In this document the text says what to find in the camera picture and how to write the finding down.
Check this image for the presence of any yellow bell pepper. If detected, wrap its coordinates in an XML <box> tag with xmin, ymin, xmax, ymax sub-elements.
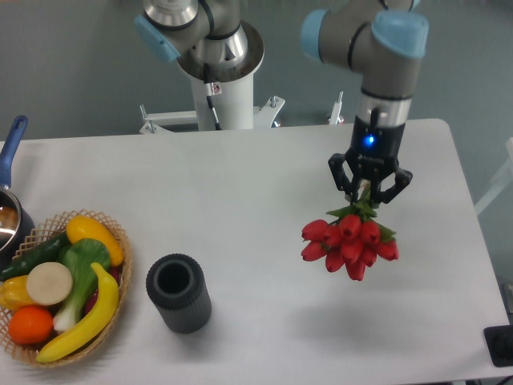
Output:
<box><xmin>1</xmin><ymin>275</ymin><xmax>38</xmax><ymax>311</ymax></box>

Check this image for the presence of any beige round disc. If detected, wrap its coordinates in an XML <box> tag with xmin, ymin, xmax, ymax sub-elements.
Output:
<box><xmin>26</xmin><ymin>262</ymin><xmax>73</xmax><ymax>306</ymax></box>

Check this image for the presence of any red tulip bouquet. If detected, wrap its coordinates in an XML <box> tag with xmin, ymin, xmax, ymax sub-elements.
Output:
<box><xmin>301</xmin><ymin>184</ymin><xmax>400</xmax><ymax>282</ymax></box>

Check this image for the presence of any orange fruit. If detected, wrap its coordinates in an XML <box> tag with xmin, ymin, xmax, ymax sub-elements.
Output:
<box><xmin>8</xmin><ymin>306</ymin><xmax>53</xmax><ymax>345</ymax></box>

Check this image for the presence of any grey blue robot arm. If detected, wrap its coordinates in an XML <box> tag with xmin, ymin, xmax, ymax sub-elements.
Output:
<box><xmin>135</xmin><ymin>1</ymin><xmax>429</xmax><ymax>207</ymax></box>

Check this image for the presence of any white table clamp bracket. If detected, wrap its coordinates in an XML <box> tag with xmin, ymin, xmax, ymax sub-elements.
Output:
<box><xmin>139</xmin><ymin>95</ymin><xmax>286</xmax><ymax>136</ymax></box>

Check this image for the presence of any black device at edge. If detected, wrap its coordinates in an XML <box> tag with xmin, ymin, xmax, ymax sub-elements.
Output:
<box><xmin>483</xmin><ymin>325</ymin><xmax>512</xmax><ymax>367</ymax></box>

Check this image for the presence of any red vegetable in basket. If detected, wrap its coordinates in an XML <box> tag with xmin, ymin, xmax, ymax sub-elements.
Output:
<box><xmin>83</xmin><ymin>266</ymin><xmax>121</xmax><ymax>316</ymax></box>

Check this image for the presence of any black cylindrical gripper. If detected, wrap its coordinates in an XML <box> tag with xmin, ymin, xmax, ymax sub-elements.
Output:
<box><xmin>328</xmin><ymin>117</ymin><xmax>413</xmax><ymax>208</ymax></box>

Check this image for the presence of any dark grey ribbed vase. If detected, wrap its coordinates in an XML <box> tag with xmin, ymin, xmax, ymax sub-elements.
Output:
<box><xmin>145</xmin><ymin>253</ymin><xmax>212</xmax><ymax>334</ymax></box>

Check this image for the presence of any woven wicker basket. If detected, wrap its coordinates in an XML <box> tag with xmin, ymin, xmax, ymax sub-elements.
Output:
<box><xmin>1</xmin><ymin>209</ymin><xmax>132</xmax><ymax>368</ymax></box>

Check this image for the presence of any black cable on pedestal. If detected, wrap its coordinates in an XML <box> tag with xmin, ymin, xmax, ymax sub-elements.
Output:
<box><xmin>202</xmin><ymin>63</ymin><xmax>223</xmax><ymax>132</ymax></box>

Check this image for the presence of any blue handled saucepan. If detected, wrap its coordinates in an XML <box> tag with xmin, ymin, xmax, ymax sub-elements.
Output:
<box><xmin>1</xmin><ymin>115</ymin><xmax>34</xmax><ymax>270</ymax></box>

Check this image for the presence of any yellow banana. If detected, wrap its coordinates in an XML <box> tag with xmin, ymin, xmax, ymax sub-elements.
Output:
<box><xmin>36</xmin><ymin>262</ymin><xmax>119</xmax><ymax>363</ymax></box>

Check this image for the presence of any green cucumber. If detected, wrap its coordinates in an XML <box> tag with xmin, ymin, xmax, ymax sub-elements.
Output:
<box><xmin>1</xmin><ymin>233</ymin><xmax>71</xmax><ymax>282</ymax></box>

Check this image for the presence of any green bok choy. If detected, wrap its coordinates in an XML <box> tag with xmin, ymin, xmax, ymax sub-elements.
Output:
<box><xmin>54</xmin><ymin>238</ymin><xmax>111</xmax><ymax>334</ymax></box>

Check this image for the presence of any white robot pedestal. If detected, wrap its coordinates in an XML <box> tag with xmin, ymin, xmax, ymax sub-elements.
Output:
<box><xmin>178</xmin><ymin>21</ymin><xmax>265</xmax><ymax>131</ymax></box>

